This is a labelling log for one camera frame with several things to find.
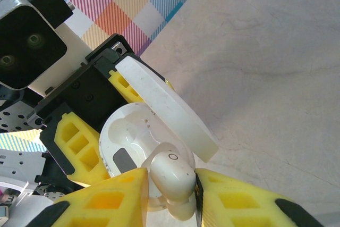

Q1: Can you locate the white oval earbud charging case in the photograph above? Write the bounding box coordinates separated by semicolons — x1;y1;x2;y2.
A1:
98;55;219;213

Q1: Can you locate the white round earbud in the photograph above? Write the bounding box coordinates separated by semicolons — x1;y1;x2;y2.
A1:
140;141;199;222

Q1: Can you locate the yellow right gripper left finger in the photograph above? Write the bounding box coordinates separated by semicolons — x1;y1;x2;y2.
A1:
24;167;149;227

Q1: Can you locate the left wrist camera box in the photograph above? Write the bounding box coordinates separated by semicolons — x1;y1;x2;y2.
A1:
0;0;92;97

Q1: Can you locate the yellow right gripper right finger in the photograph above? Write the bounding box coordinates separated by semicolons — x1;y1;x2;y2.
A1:
195;167;326;227

